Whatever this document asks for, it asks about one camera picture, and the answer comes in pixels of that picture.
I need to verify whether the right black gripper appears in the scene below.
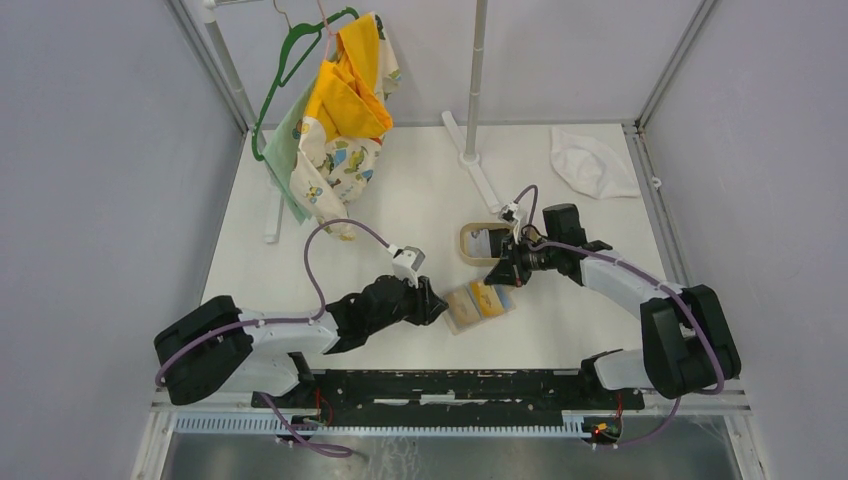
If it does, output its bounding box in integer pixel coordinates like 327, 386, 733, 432
484, 231, 560, 287

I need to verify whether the pink clothes hanger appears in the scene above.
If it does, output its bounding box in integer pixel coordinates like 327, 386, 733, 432
316, 0, 337, 61

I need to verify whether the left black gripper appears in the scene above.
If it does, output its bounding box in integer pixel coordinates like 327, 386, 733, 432
368, 270, 448, 334

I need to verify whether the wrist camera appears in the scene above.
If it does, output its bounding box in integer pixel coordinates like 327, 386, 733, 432
387, 244, 426, 288
498, 202, 529, 243

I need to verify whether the yellow cloth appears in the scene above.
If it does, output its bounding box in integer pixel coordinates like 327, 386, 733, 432
303, 12, 402, 141

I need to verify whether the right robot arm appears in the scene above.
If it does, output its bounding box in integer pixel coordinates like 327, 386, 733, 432
484, 202, 742, 408

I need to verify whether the white card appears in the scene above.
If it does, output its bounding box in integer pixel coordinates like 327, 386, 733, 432
467, 229, 491, 258

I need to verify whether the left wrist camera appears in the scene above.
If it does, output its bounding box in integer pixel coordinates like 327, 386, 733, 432
387, 244, 426, 288

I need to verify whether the light green printed cloth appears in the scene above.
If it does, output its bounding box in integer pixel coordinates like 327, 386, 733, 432
262, 80, 315, 224

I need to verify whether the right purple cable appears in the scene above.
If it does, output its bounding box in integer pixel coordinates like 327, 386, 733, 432
513, 184, 727, 449

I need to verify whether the left rack pole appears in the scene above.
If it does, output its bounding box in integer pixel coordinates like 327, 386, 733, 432
197, 0, 266, 154

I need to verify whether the black VIP card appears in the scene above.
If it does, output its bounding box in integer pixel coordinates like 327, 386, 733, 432
488, 228, 512, 258

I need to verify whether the white toothed cable rail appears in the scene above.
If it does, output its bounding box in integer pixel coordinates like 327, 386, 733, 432
173, 413, 624, 439

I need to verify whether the green clothes hanger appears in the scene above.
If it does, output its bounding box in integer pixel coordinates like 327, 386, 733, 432
251, 7, 359, 162

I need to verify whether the white cloth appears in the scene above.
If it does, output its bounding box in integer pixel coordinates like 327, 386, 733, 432
549, 127, 640, 200

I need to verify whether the beige card holder wallet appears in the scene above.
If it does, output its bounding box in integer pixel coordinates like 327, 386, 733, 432
443, 279, 516, 335

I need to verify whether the beige oval tray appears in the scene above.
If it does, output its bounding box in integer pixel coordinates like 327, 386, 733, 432
458, 222, 513, 267

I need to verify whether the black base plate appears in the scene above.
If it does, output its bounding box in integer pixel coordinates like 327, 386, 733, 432
273, 369, 645, 427

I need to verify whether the right rack pole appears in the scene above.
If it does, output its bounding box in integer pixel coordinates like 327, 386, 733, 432
463, 0, 488, 165

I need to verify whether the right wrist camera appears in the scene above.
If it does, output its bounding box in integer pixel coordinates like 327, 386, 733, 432
498, 202, 529, 243

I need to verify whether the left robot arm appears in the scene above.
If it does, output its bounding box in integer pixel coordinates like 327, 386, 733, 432
154, 275, 448, 408

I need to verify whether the purple cable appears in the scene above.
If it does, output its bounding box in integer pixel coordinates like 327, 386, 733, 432
513, 184, 727, 449
155, 218, 399, 460

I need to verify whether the rack pole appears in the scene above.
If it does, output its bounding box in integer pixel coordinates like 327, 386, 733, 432
197, 0, 266, 154
463, 0, 488, 165

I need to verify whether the cream printed cloth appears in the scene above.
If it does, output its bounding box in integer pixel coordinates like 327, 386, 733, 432
288, 13, 403, 241

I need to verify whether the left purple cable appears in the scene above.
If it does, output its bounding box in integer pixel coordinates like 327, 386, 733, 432
155, 218, 399, 460

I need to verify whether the right rack foot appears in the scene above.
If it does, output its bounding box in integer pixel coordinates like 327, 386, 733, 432
441, 111, 501, 213

